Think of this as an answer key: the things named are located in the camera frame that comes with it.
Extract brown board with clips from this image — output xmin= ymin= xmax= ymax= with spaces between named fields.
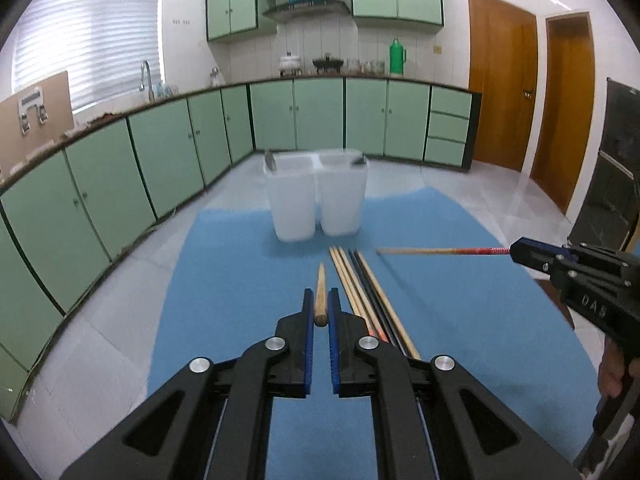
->
xmin=0 ymin=71 xmax=75 ymax=176

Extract green cabinet drawer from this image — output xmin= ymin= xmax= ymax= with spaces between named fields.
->
xmin=428 ymin=112 xmax=470 ymax=142
xmin=425 ymin=137 xmax=467 ymax=167
xmin=431 ymin=87 xmax=472 ymax=118

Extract brown chopstick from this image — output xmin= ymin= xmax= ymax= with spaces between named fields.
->
xmin=358 ymin=251 xmax=422 ymax=362

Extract black glass cabinet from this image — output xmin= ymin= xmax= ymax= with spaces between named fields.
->
xmin=570 ymin=77 xmax=640 ymax=261

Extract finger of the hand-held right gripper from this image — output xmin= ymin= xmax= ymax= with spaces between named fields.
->
xmin=562 ymin=242 xmax=640 ymax=273
xmin=510 ymin=237 xmax=581 ymax=286

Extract metal faucet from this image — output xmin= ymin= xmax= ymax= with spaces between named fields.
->
xmin=140 ymin=60 xmax=156 ymax=103

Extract green lower cabinet run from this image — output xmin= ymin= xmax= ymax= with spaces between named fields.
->
xmin=248 ymin=77 xmax=473 ymax=171
xmin=0 ymin=85 xmax=256 ymax=426

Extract brown kitchen countertop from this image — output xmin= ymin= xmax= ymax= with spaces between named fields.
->
xmin=0 ymin=74 xmax=483 ymax=196

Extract white double utensil holder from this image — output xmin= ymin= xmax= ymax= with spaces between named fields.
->
xmin=263 ymin=147 xmax=371 ymax=242

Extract black wok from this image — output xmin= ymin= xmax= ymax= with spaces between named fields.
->
xmin=312 ymin=52 xmax=346 ymax=75

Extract glass jars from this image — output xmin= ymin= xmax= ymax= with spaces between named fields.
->
xmin=346 ymin=58 xmax=386 ymax=75

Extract white window blinds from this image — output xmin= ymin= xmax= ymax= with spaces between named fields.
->
xmin=10 ymin=0 xmax=166 ymax=113

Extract blue mat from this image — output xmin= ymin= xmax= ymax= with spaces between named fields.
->
xmin=146 ymin=187 xmax=601 ymax=480

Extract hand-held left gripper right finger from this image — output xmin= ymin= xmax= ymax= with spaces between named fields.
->
xmin=327 ymin=287 xmax=583 ymax=480

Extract wooden door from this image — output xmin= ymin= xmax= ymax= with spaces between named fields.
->
xmin=467 ymin=0 xmax=539 ymax=173
xmin=530 ymin=11 xmax=596 ymax=216

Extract plain wooden chopstick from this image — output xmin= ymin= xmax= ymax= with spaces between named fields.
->
xmin=314 ymin=262 xmax=329 ymax=328

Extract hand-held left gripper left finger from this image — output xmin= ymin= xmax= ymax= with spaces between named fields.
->
xmin=60 ymin=287 xmax=316 ymax=480

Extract person's right hand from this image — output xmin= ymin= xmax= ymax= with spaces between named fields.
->
xmin=598 ymin=337 xmax=640 ymax=401

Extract green thermos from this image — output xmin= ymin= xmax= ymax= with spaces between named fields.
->
xmin=389 ymin=37 xmax=407 ymax=77

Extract range hood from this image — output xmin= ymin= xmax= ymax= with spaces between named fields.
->
xmin=262 ymin=0 xmax=351 ymax=23

